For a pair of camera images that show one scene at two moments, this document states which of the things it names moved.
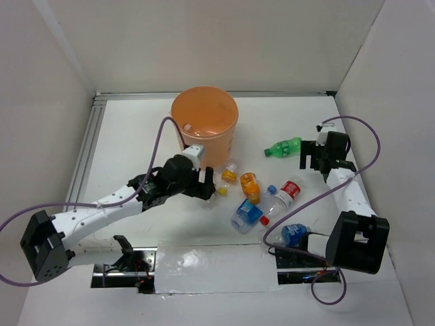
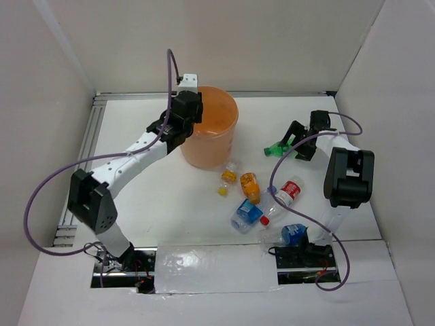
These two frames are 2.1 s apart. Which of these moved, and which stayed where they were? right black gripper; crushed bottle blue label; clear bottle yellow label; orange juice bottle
Moved: right black gripper
Stayed: orange juice bottle; clear bottle yellow label; crushed bottle blue label
